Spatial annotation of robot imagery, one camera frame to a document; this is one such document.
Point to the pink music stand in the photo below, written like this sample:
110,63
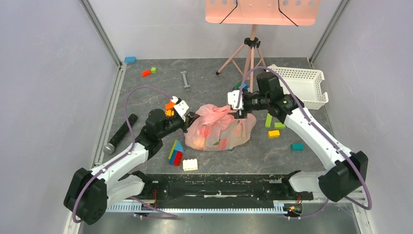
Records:
258,12

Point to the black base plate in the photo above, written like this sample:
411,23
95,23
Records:
218,191

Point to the white plastic basket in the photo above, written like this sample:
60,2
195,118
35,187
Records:
305,84

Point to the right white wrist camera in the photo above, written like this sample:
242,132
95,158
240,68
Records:
235,100

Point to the yellow orange toy car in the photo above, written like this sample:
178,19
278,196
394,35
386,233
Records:
169,113

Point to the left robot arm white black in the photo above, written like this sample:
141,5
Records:
92,191

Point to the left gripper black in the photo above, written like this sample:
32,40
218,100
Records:
190,117

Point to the yellow toy brick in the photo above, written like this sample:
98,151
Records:
273,134

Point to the long light green brick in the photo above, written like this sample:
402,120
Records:
268,121

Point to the multicolour stacked brick block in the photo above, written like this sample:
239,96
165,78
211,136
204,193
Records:
176,154

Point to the teal toy brick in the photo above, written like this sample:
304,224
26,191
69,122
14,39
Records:
297,147

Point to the cream white toy brick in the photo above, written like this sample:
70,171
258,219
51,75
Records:
190,164

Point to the orange curved toy piece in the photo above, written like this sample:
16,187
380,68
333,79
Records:
170,105

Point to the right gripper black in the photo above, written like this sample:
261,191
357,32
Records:
240,111

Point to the grey toy bar piece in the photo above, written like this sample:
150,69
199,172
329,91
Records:
184,76

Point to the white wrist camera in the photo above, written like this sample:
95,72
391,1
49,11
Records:
235,100
180,107

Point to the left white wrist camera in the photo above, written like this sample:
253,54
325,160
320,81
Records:
180,107

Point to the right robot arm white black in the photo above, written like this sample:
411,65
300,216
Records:
344,170

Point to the green blue grey brick stack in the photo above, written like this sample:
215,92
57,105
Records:
239,86

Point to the red arch toy brick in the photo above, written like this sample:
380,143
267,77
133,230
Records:
146,73

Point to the blue toy brick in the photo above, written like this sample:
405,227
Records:
129,60

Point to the pink plastic bag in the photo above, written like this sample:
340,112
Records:
217,130

